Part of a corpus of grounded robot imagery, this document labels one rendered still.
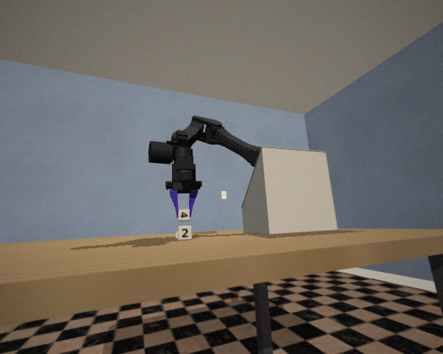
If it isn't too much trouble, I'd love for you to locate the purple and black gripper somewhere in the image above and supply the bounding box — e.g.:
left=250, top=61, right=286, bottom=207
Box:
left=165, top=181, right=202, bottom=217

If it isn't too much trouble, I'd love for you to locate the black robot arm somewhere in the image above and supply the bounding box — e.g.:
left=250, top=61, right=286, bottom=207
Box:
left=148, top=116, right=261, bottom=181

